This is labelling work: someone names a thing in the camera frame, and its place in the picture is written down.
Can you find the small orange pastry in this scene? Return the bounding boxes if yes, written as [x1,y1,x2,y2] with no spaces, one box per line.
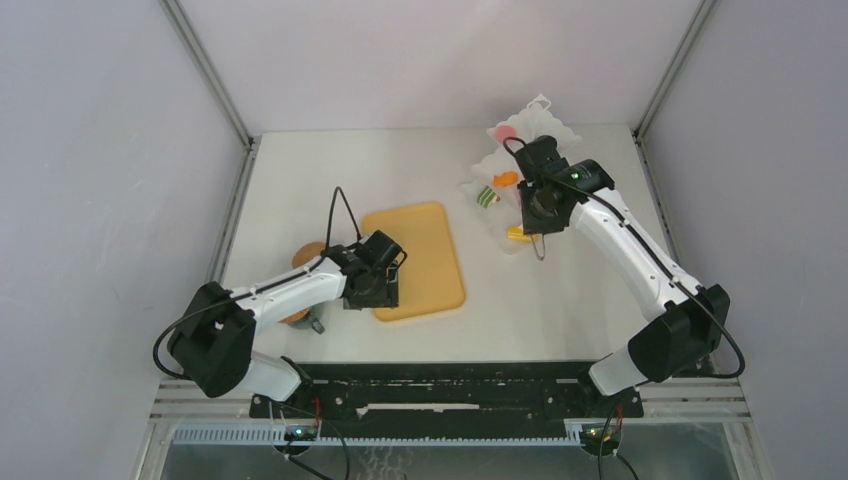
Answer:
[492,171,522,188]

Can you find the yellow serving tray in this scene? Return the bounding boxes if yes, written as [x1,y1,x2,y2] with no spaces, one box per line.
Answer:
[363,202,466,323]

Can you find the yellow cream cake slice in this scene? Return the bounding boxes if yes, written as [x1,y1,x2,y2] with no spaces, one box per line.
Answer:
[506,226,541,243]

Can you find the green layered cake slice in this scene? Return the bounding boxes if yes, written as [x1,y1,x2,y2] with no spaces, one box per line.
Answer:
[476,185,501,209]

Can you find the white three tier stand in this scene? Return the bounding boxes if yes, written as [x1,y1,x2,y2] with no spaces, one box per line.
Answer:
[459,94,582,254]

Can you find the pink handled metal tongs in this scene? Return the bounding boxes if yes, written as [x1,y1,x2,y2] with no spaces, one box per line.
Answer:
[530,234,546,262]

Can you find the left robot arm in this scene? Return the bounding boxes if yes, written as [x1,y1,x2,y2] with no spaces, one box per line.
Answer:
[155,230,408,417]

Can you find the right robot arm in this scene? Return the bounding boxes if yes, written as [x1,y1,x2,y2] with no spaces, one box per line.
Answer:
[503,136,730,416]

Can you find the grey mug with rattan lid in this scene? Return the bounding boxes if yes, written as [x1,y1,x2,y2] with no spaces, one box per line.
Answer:
[280,305,326,335]

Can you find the right black camera cable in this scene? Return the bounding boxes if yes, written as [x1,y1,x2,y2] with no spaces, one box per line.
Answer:
[501,136,747,480]

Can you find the black camera cable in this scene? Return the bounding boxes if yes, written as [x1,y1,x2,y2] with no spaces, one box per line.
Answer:
[501,136,747,480]
[151,186,364,382]

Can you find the left black camera cable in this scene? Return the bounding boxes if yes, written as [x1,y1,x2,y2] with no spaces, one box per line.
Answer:
[151,186,364,382]

